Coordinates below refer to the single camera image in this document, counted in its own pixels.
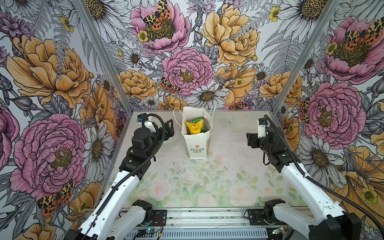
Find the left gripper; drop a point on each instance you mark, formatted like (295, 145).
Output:
(170, 130)

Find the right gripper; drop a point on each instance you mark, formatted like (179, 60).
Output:
(252, 139)

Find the yellow snack bag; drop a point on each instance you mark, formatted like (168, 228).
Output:
(188, 124)

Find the white paper bag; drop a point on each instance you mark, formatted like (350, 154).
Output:
(197, 145)

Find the green snack bag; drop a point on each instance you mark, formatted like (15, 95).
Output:
(198, 126)

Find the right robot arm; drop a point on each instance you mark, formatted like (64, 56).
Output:
(328, 221)

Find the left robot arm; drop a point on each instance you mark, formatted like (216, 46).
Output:
(104, 222)

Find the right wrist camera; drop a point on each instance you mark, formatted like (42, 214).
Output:
(262, 125)

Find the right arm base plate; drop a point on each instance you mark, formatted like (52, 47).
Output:
(258, 217)

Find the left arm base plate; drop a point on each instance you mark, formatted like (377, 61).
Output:
(155, 218)

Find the aluminium front rail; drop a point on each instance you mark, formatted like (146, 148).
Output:
(209, 218)

